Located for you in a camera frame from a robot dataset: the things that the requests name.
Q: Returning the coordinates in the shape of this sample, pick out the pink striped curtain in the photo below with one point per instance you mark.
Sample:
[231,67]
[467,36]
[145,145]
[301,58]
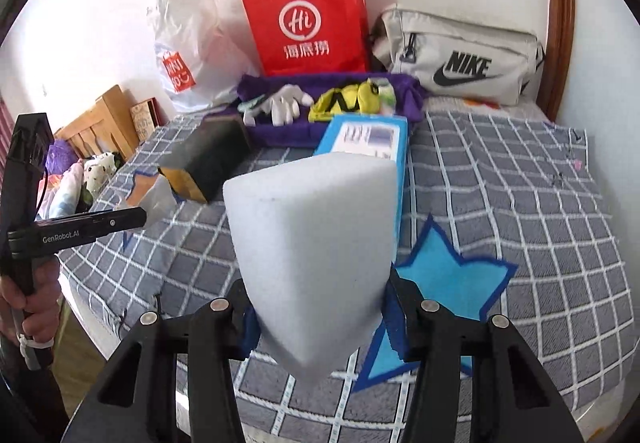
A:
[6,110]

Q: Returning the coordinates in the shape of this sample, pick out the white polka-dot cloth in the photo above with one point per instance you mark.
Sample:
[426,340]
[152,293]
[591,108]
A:
[100,170]

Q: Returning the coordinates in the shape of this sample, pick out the brown wooden frame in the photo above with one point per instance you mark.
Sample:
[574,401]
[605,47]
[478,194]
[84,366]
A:
[557,23]

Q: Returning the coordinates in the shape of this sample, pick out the green tissue pack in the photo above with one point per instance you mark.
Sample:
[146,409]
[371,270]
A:
[386,95]

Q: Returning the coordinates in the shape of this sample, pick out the red-edged box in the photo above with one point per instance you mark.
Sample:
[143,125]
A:
[145,118]

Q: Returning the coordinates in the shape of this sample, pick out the yellow black cloth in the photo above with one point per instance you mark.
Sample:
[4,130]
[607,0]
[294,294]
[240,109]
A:
[340,100]

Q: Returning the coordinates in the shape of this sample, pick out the purple fabric tray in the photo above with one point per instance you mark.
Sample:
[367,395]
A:
[260,133]

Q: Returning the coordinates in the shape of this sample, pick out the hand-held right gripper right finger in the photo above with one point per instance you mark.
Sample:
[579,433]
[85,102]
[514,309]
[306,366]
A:
[395,338]

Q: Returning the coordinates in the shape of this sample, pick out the blue cardboard box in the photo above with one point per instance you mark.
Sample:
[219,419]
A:
[365,133]

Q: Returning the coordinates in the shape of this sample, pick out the grey checked bedsheet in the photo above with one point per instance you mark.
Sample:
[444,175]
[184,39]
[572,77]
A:
[525,223]

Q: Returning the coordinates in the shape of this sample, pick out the white foam sponge block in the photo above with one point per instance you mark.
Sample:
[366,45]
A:
[310,248]

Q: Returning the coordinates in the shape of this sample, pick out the grey waist bag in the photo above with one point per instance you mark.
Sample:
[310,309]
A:
[455,58]

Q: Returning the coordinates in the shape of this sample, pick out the red paper bag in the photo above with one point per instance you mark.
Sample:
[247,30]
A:
[305,18]

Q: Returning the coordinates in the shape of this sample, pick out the pile of colourful clothes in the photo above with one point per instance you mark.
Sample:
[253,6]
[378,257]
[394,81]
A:
[62,188]

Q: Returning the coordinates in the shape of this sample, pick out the person's left forearm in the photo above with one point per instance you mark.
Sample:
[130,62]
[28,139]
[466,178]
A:
[20,398]

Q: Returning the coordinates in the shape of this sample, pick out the white glove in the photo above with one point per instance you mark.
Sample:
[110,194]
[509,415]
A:
[287,103]

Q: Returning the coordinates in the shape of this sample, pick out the person's left hand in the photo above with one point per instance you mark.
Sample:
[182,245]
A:
[45,303]

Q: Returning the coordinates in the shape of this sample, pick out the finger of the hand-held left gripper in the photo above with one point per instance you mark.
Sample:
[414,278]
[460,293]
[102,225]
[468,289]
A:
[125,221]

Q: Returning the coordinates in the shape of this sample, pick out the white plastic bag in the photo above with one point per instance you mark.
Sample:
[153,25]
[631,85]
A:
[190,48]

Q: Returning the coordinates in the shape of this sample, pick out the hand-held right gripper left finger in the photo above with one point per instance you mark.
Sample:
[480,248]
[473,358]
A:
[250,338]

